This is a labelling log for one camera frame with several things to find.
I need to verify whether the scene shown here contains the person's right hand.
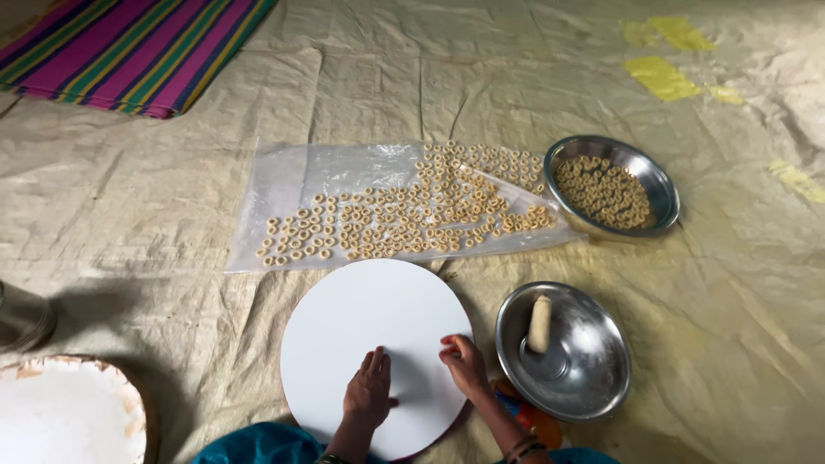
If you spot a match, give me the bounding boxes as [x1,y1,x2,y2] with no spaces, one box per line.
[439,334,492,404]

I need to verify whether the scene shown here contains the person's left hand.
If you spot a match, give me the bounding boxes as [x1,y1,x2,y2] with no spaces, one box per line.
[343,346,400,429]

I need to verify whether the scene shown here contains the beige dough roll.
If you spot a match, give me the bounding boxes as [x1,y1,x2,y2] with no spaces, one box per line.
[527,294,553,354]

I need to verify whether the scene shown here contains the white round rolling board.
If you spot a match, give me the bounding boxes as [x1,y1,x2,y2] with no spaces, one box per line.
[280,258,475,461]

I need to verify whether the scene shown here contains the orange and blue packet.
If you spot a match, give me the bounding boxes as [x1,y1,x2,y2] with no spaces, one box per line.
[491,377,565,450]

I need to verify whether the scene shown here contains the dark bangles on right wrist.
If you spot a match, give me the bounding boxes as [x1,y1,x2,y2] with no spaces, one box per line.
[504,435,549,464]

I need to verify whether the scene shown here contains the steel bowl with dough roll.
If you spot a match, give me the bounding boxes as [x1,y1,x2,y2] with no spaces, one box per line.
[495,281,633,424]

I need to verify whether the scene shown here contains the spread of raw dough rings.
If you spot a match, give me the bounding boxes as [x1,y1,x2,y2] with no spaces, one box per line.
[255,140,558,268]

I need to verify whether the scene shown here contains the clear plastic sheet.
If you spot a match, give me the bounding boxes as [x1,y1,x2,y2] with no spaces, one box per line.
[224,139,584,274]

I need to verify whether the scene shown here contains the heap of bowl dough rings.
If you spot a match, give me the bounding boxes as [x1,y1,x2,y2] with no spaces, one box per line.
[555,155,653,231]

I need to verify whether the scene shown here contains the person's teal clothing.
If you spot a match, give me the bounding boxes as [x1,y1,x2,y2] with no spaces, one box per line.
[192,422,621,464]

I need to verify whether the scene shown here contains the steel bowl with rings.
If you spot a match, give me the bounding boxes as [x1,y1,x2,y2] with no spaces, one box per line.
[543,134,681,244]

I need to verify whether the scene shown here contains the beige woven plastic ground sheet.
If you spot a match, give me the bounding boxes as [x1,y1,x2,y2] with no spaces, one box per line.
[0,0,825,464]

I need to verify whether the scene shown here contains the round basket with white lining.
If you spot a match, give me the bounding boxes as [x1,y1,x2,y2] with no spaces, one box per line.
[0,354,160,464]

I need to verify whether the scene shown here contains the steel pot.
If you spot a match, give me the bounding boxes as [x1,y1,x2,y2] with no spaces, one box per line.
[0,280,58,354]

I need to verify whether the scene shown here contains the striped multicolour woven mat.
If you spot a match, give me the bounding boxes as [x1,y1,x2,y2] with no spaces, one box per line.
[0,0,279,120]

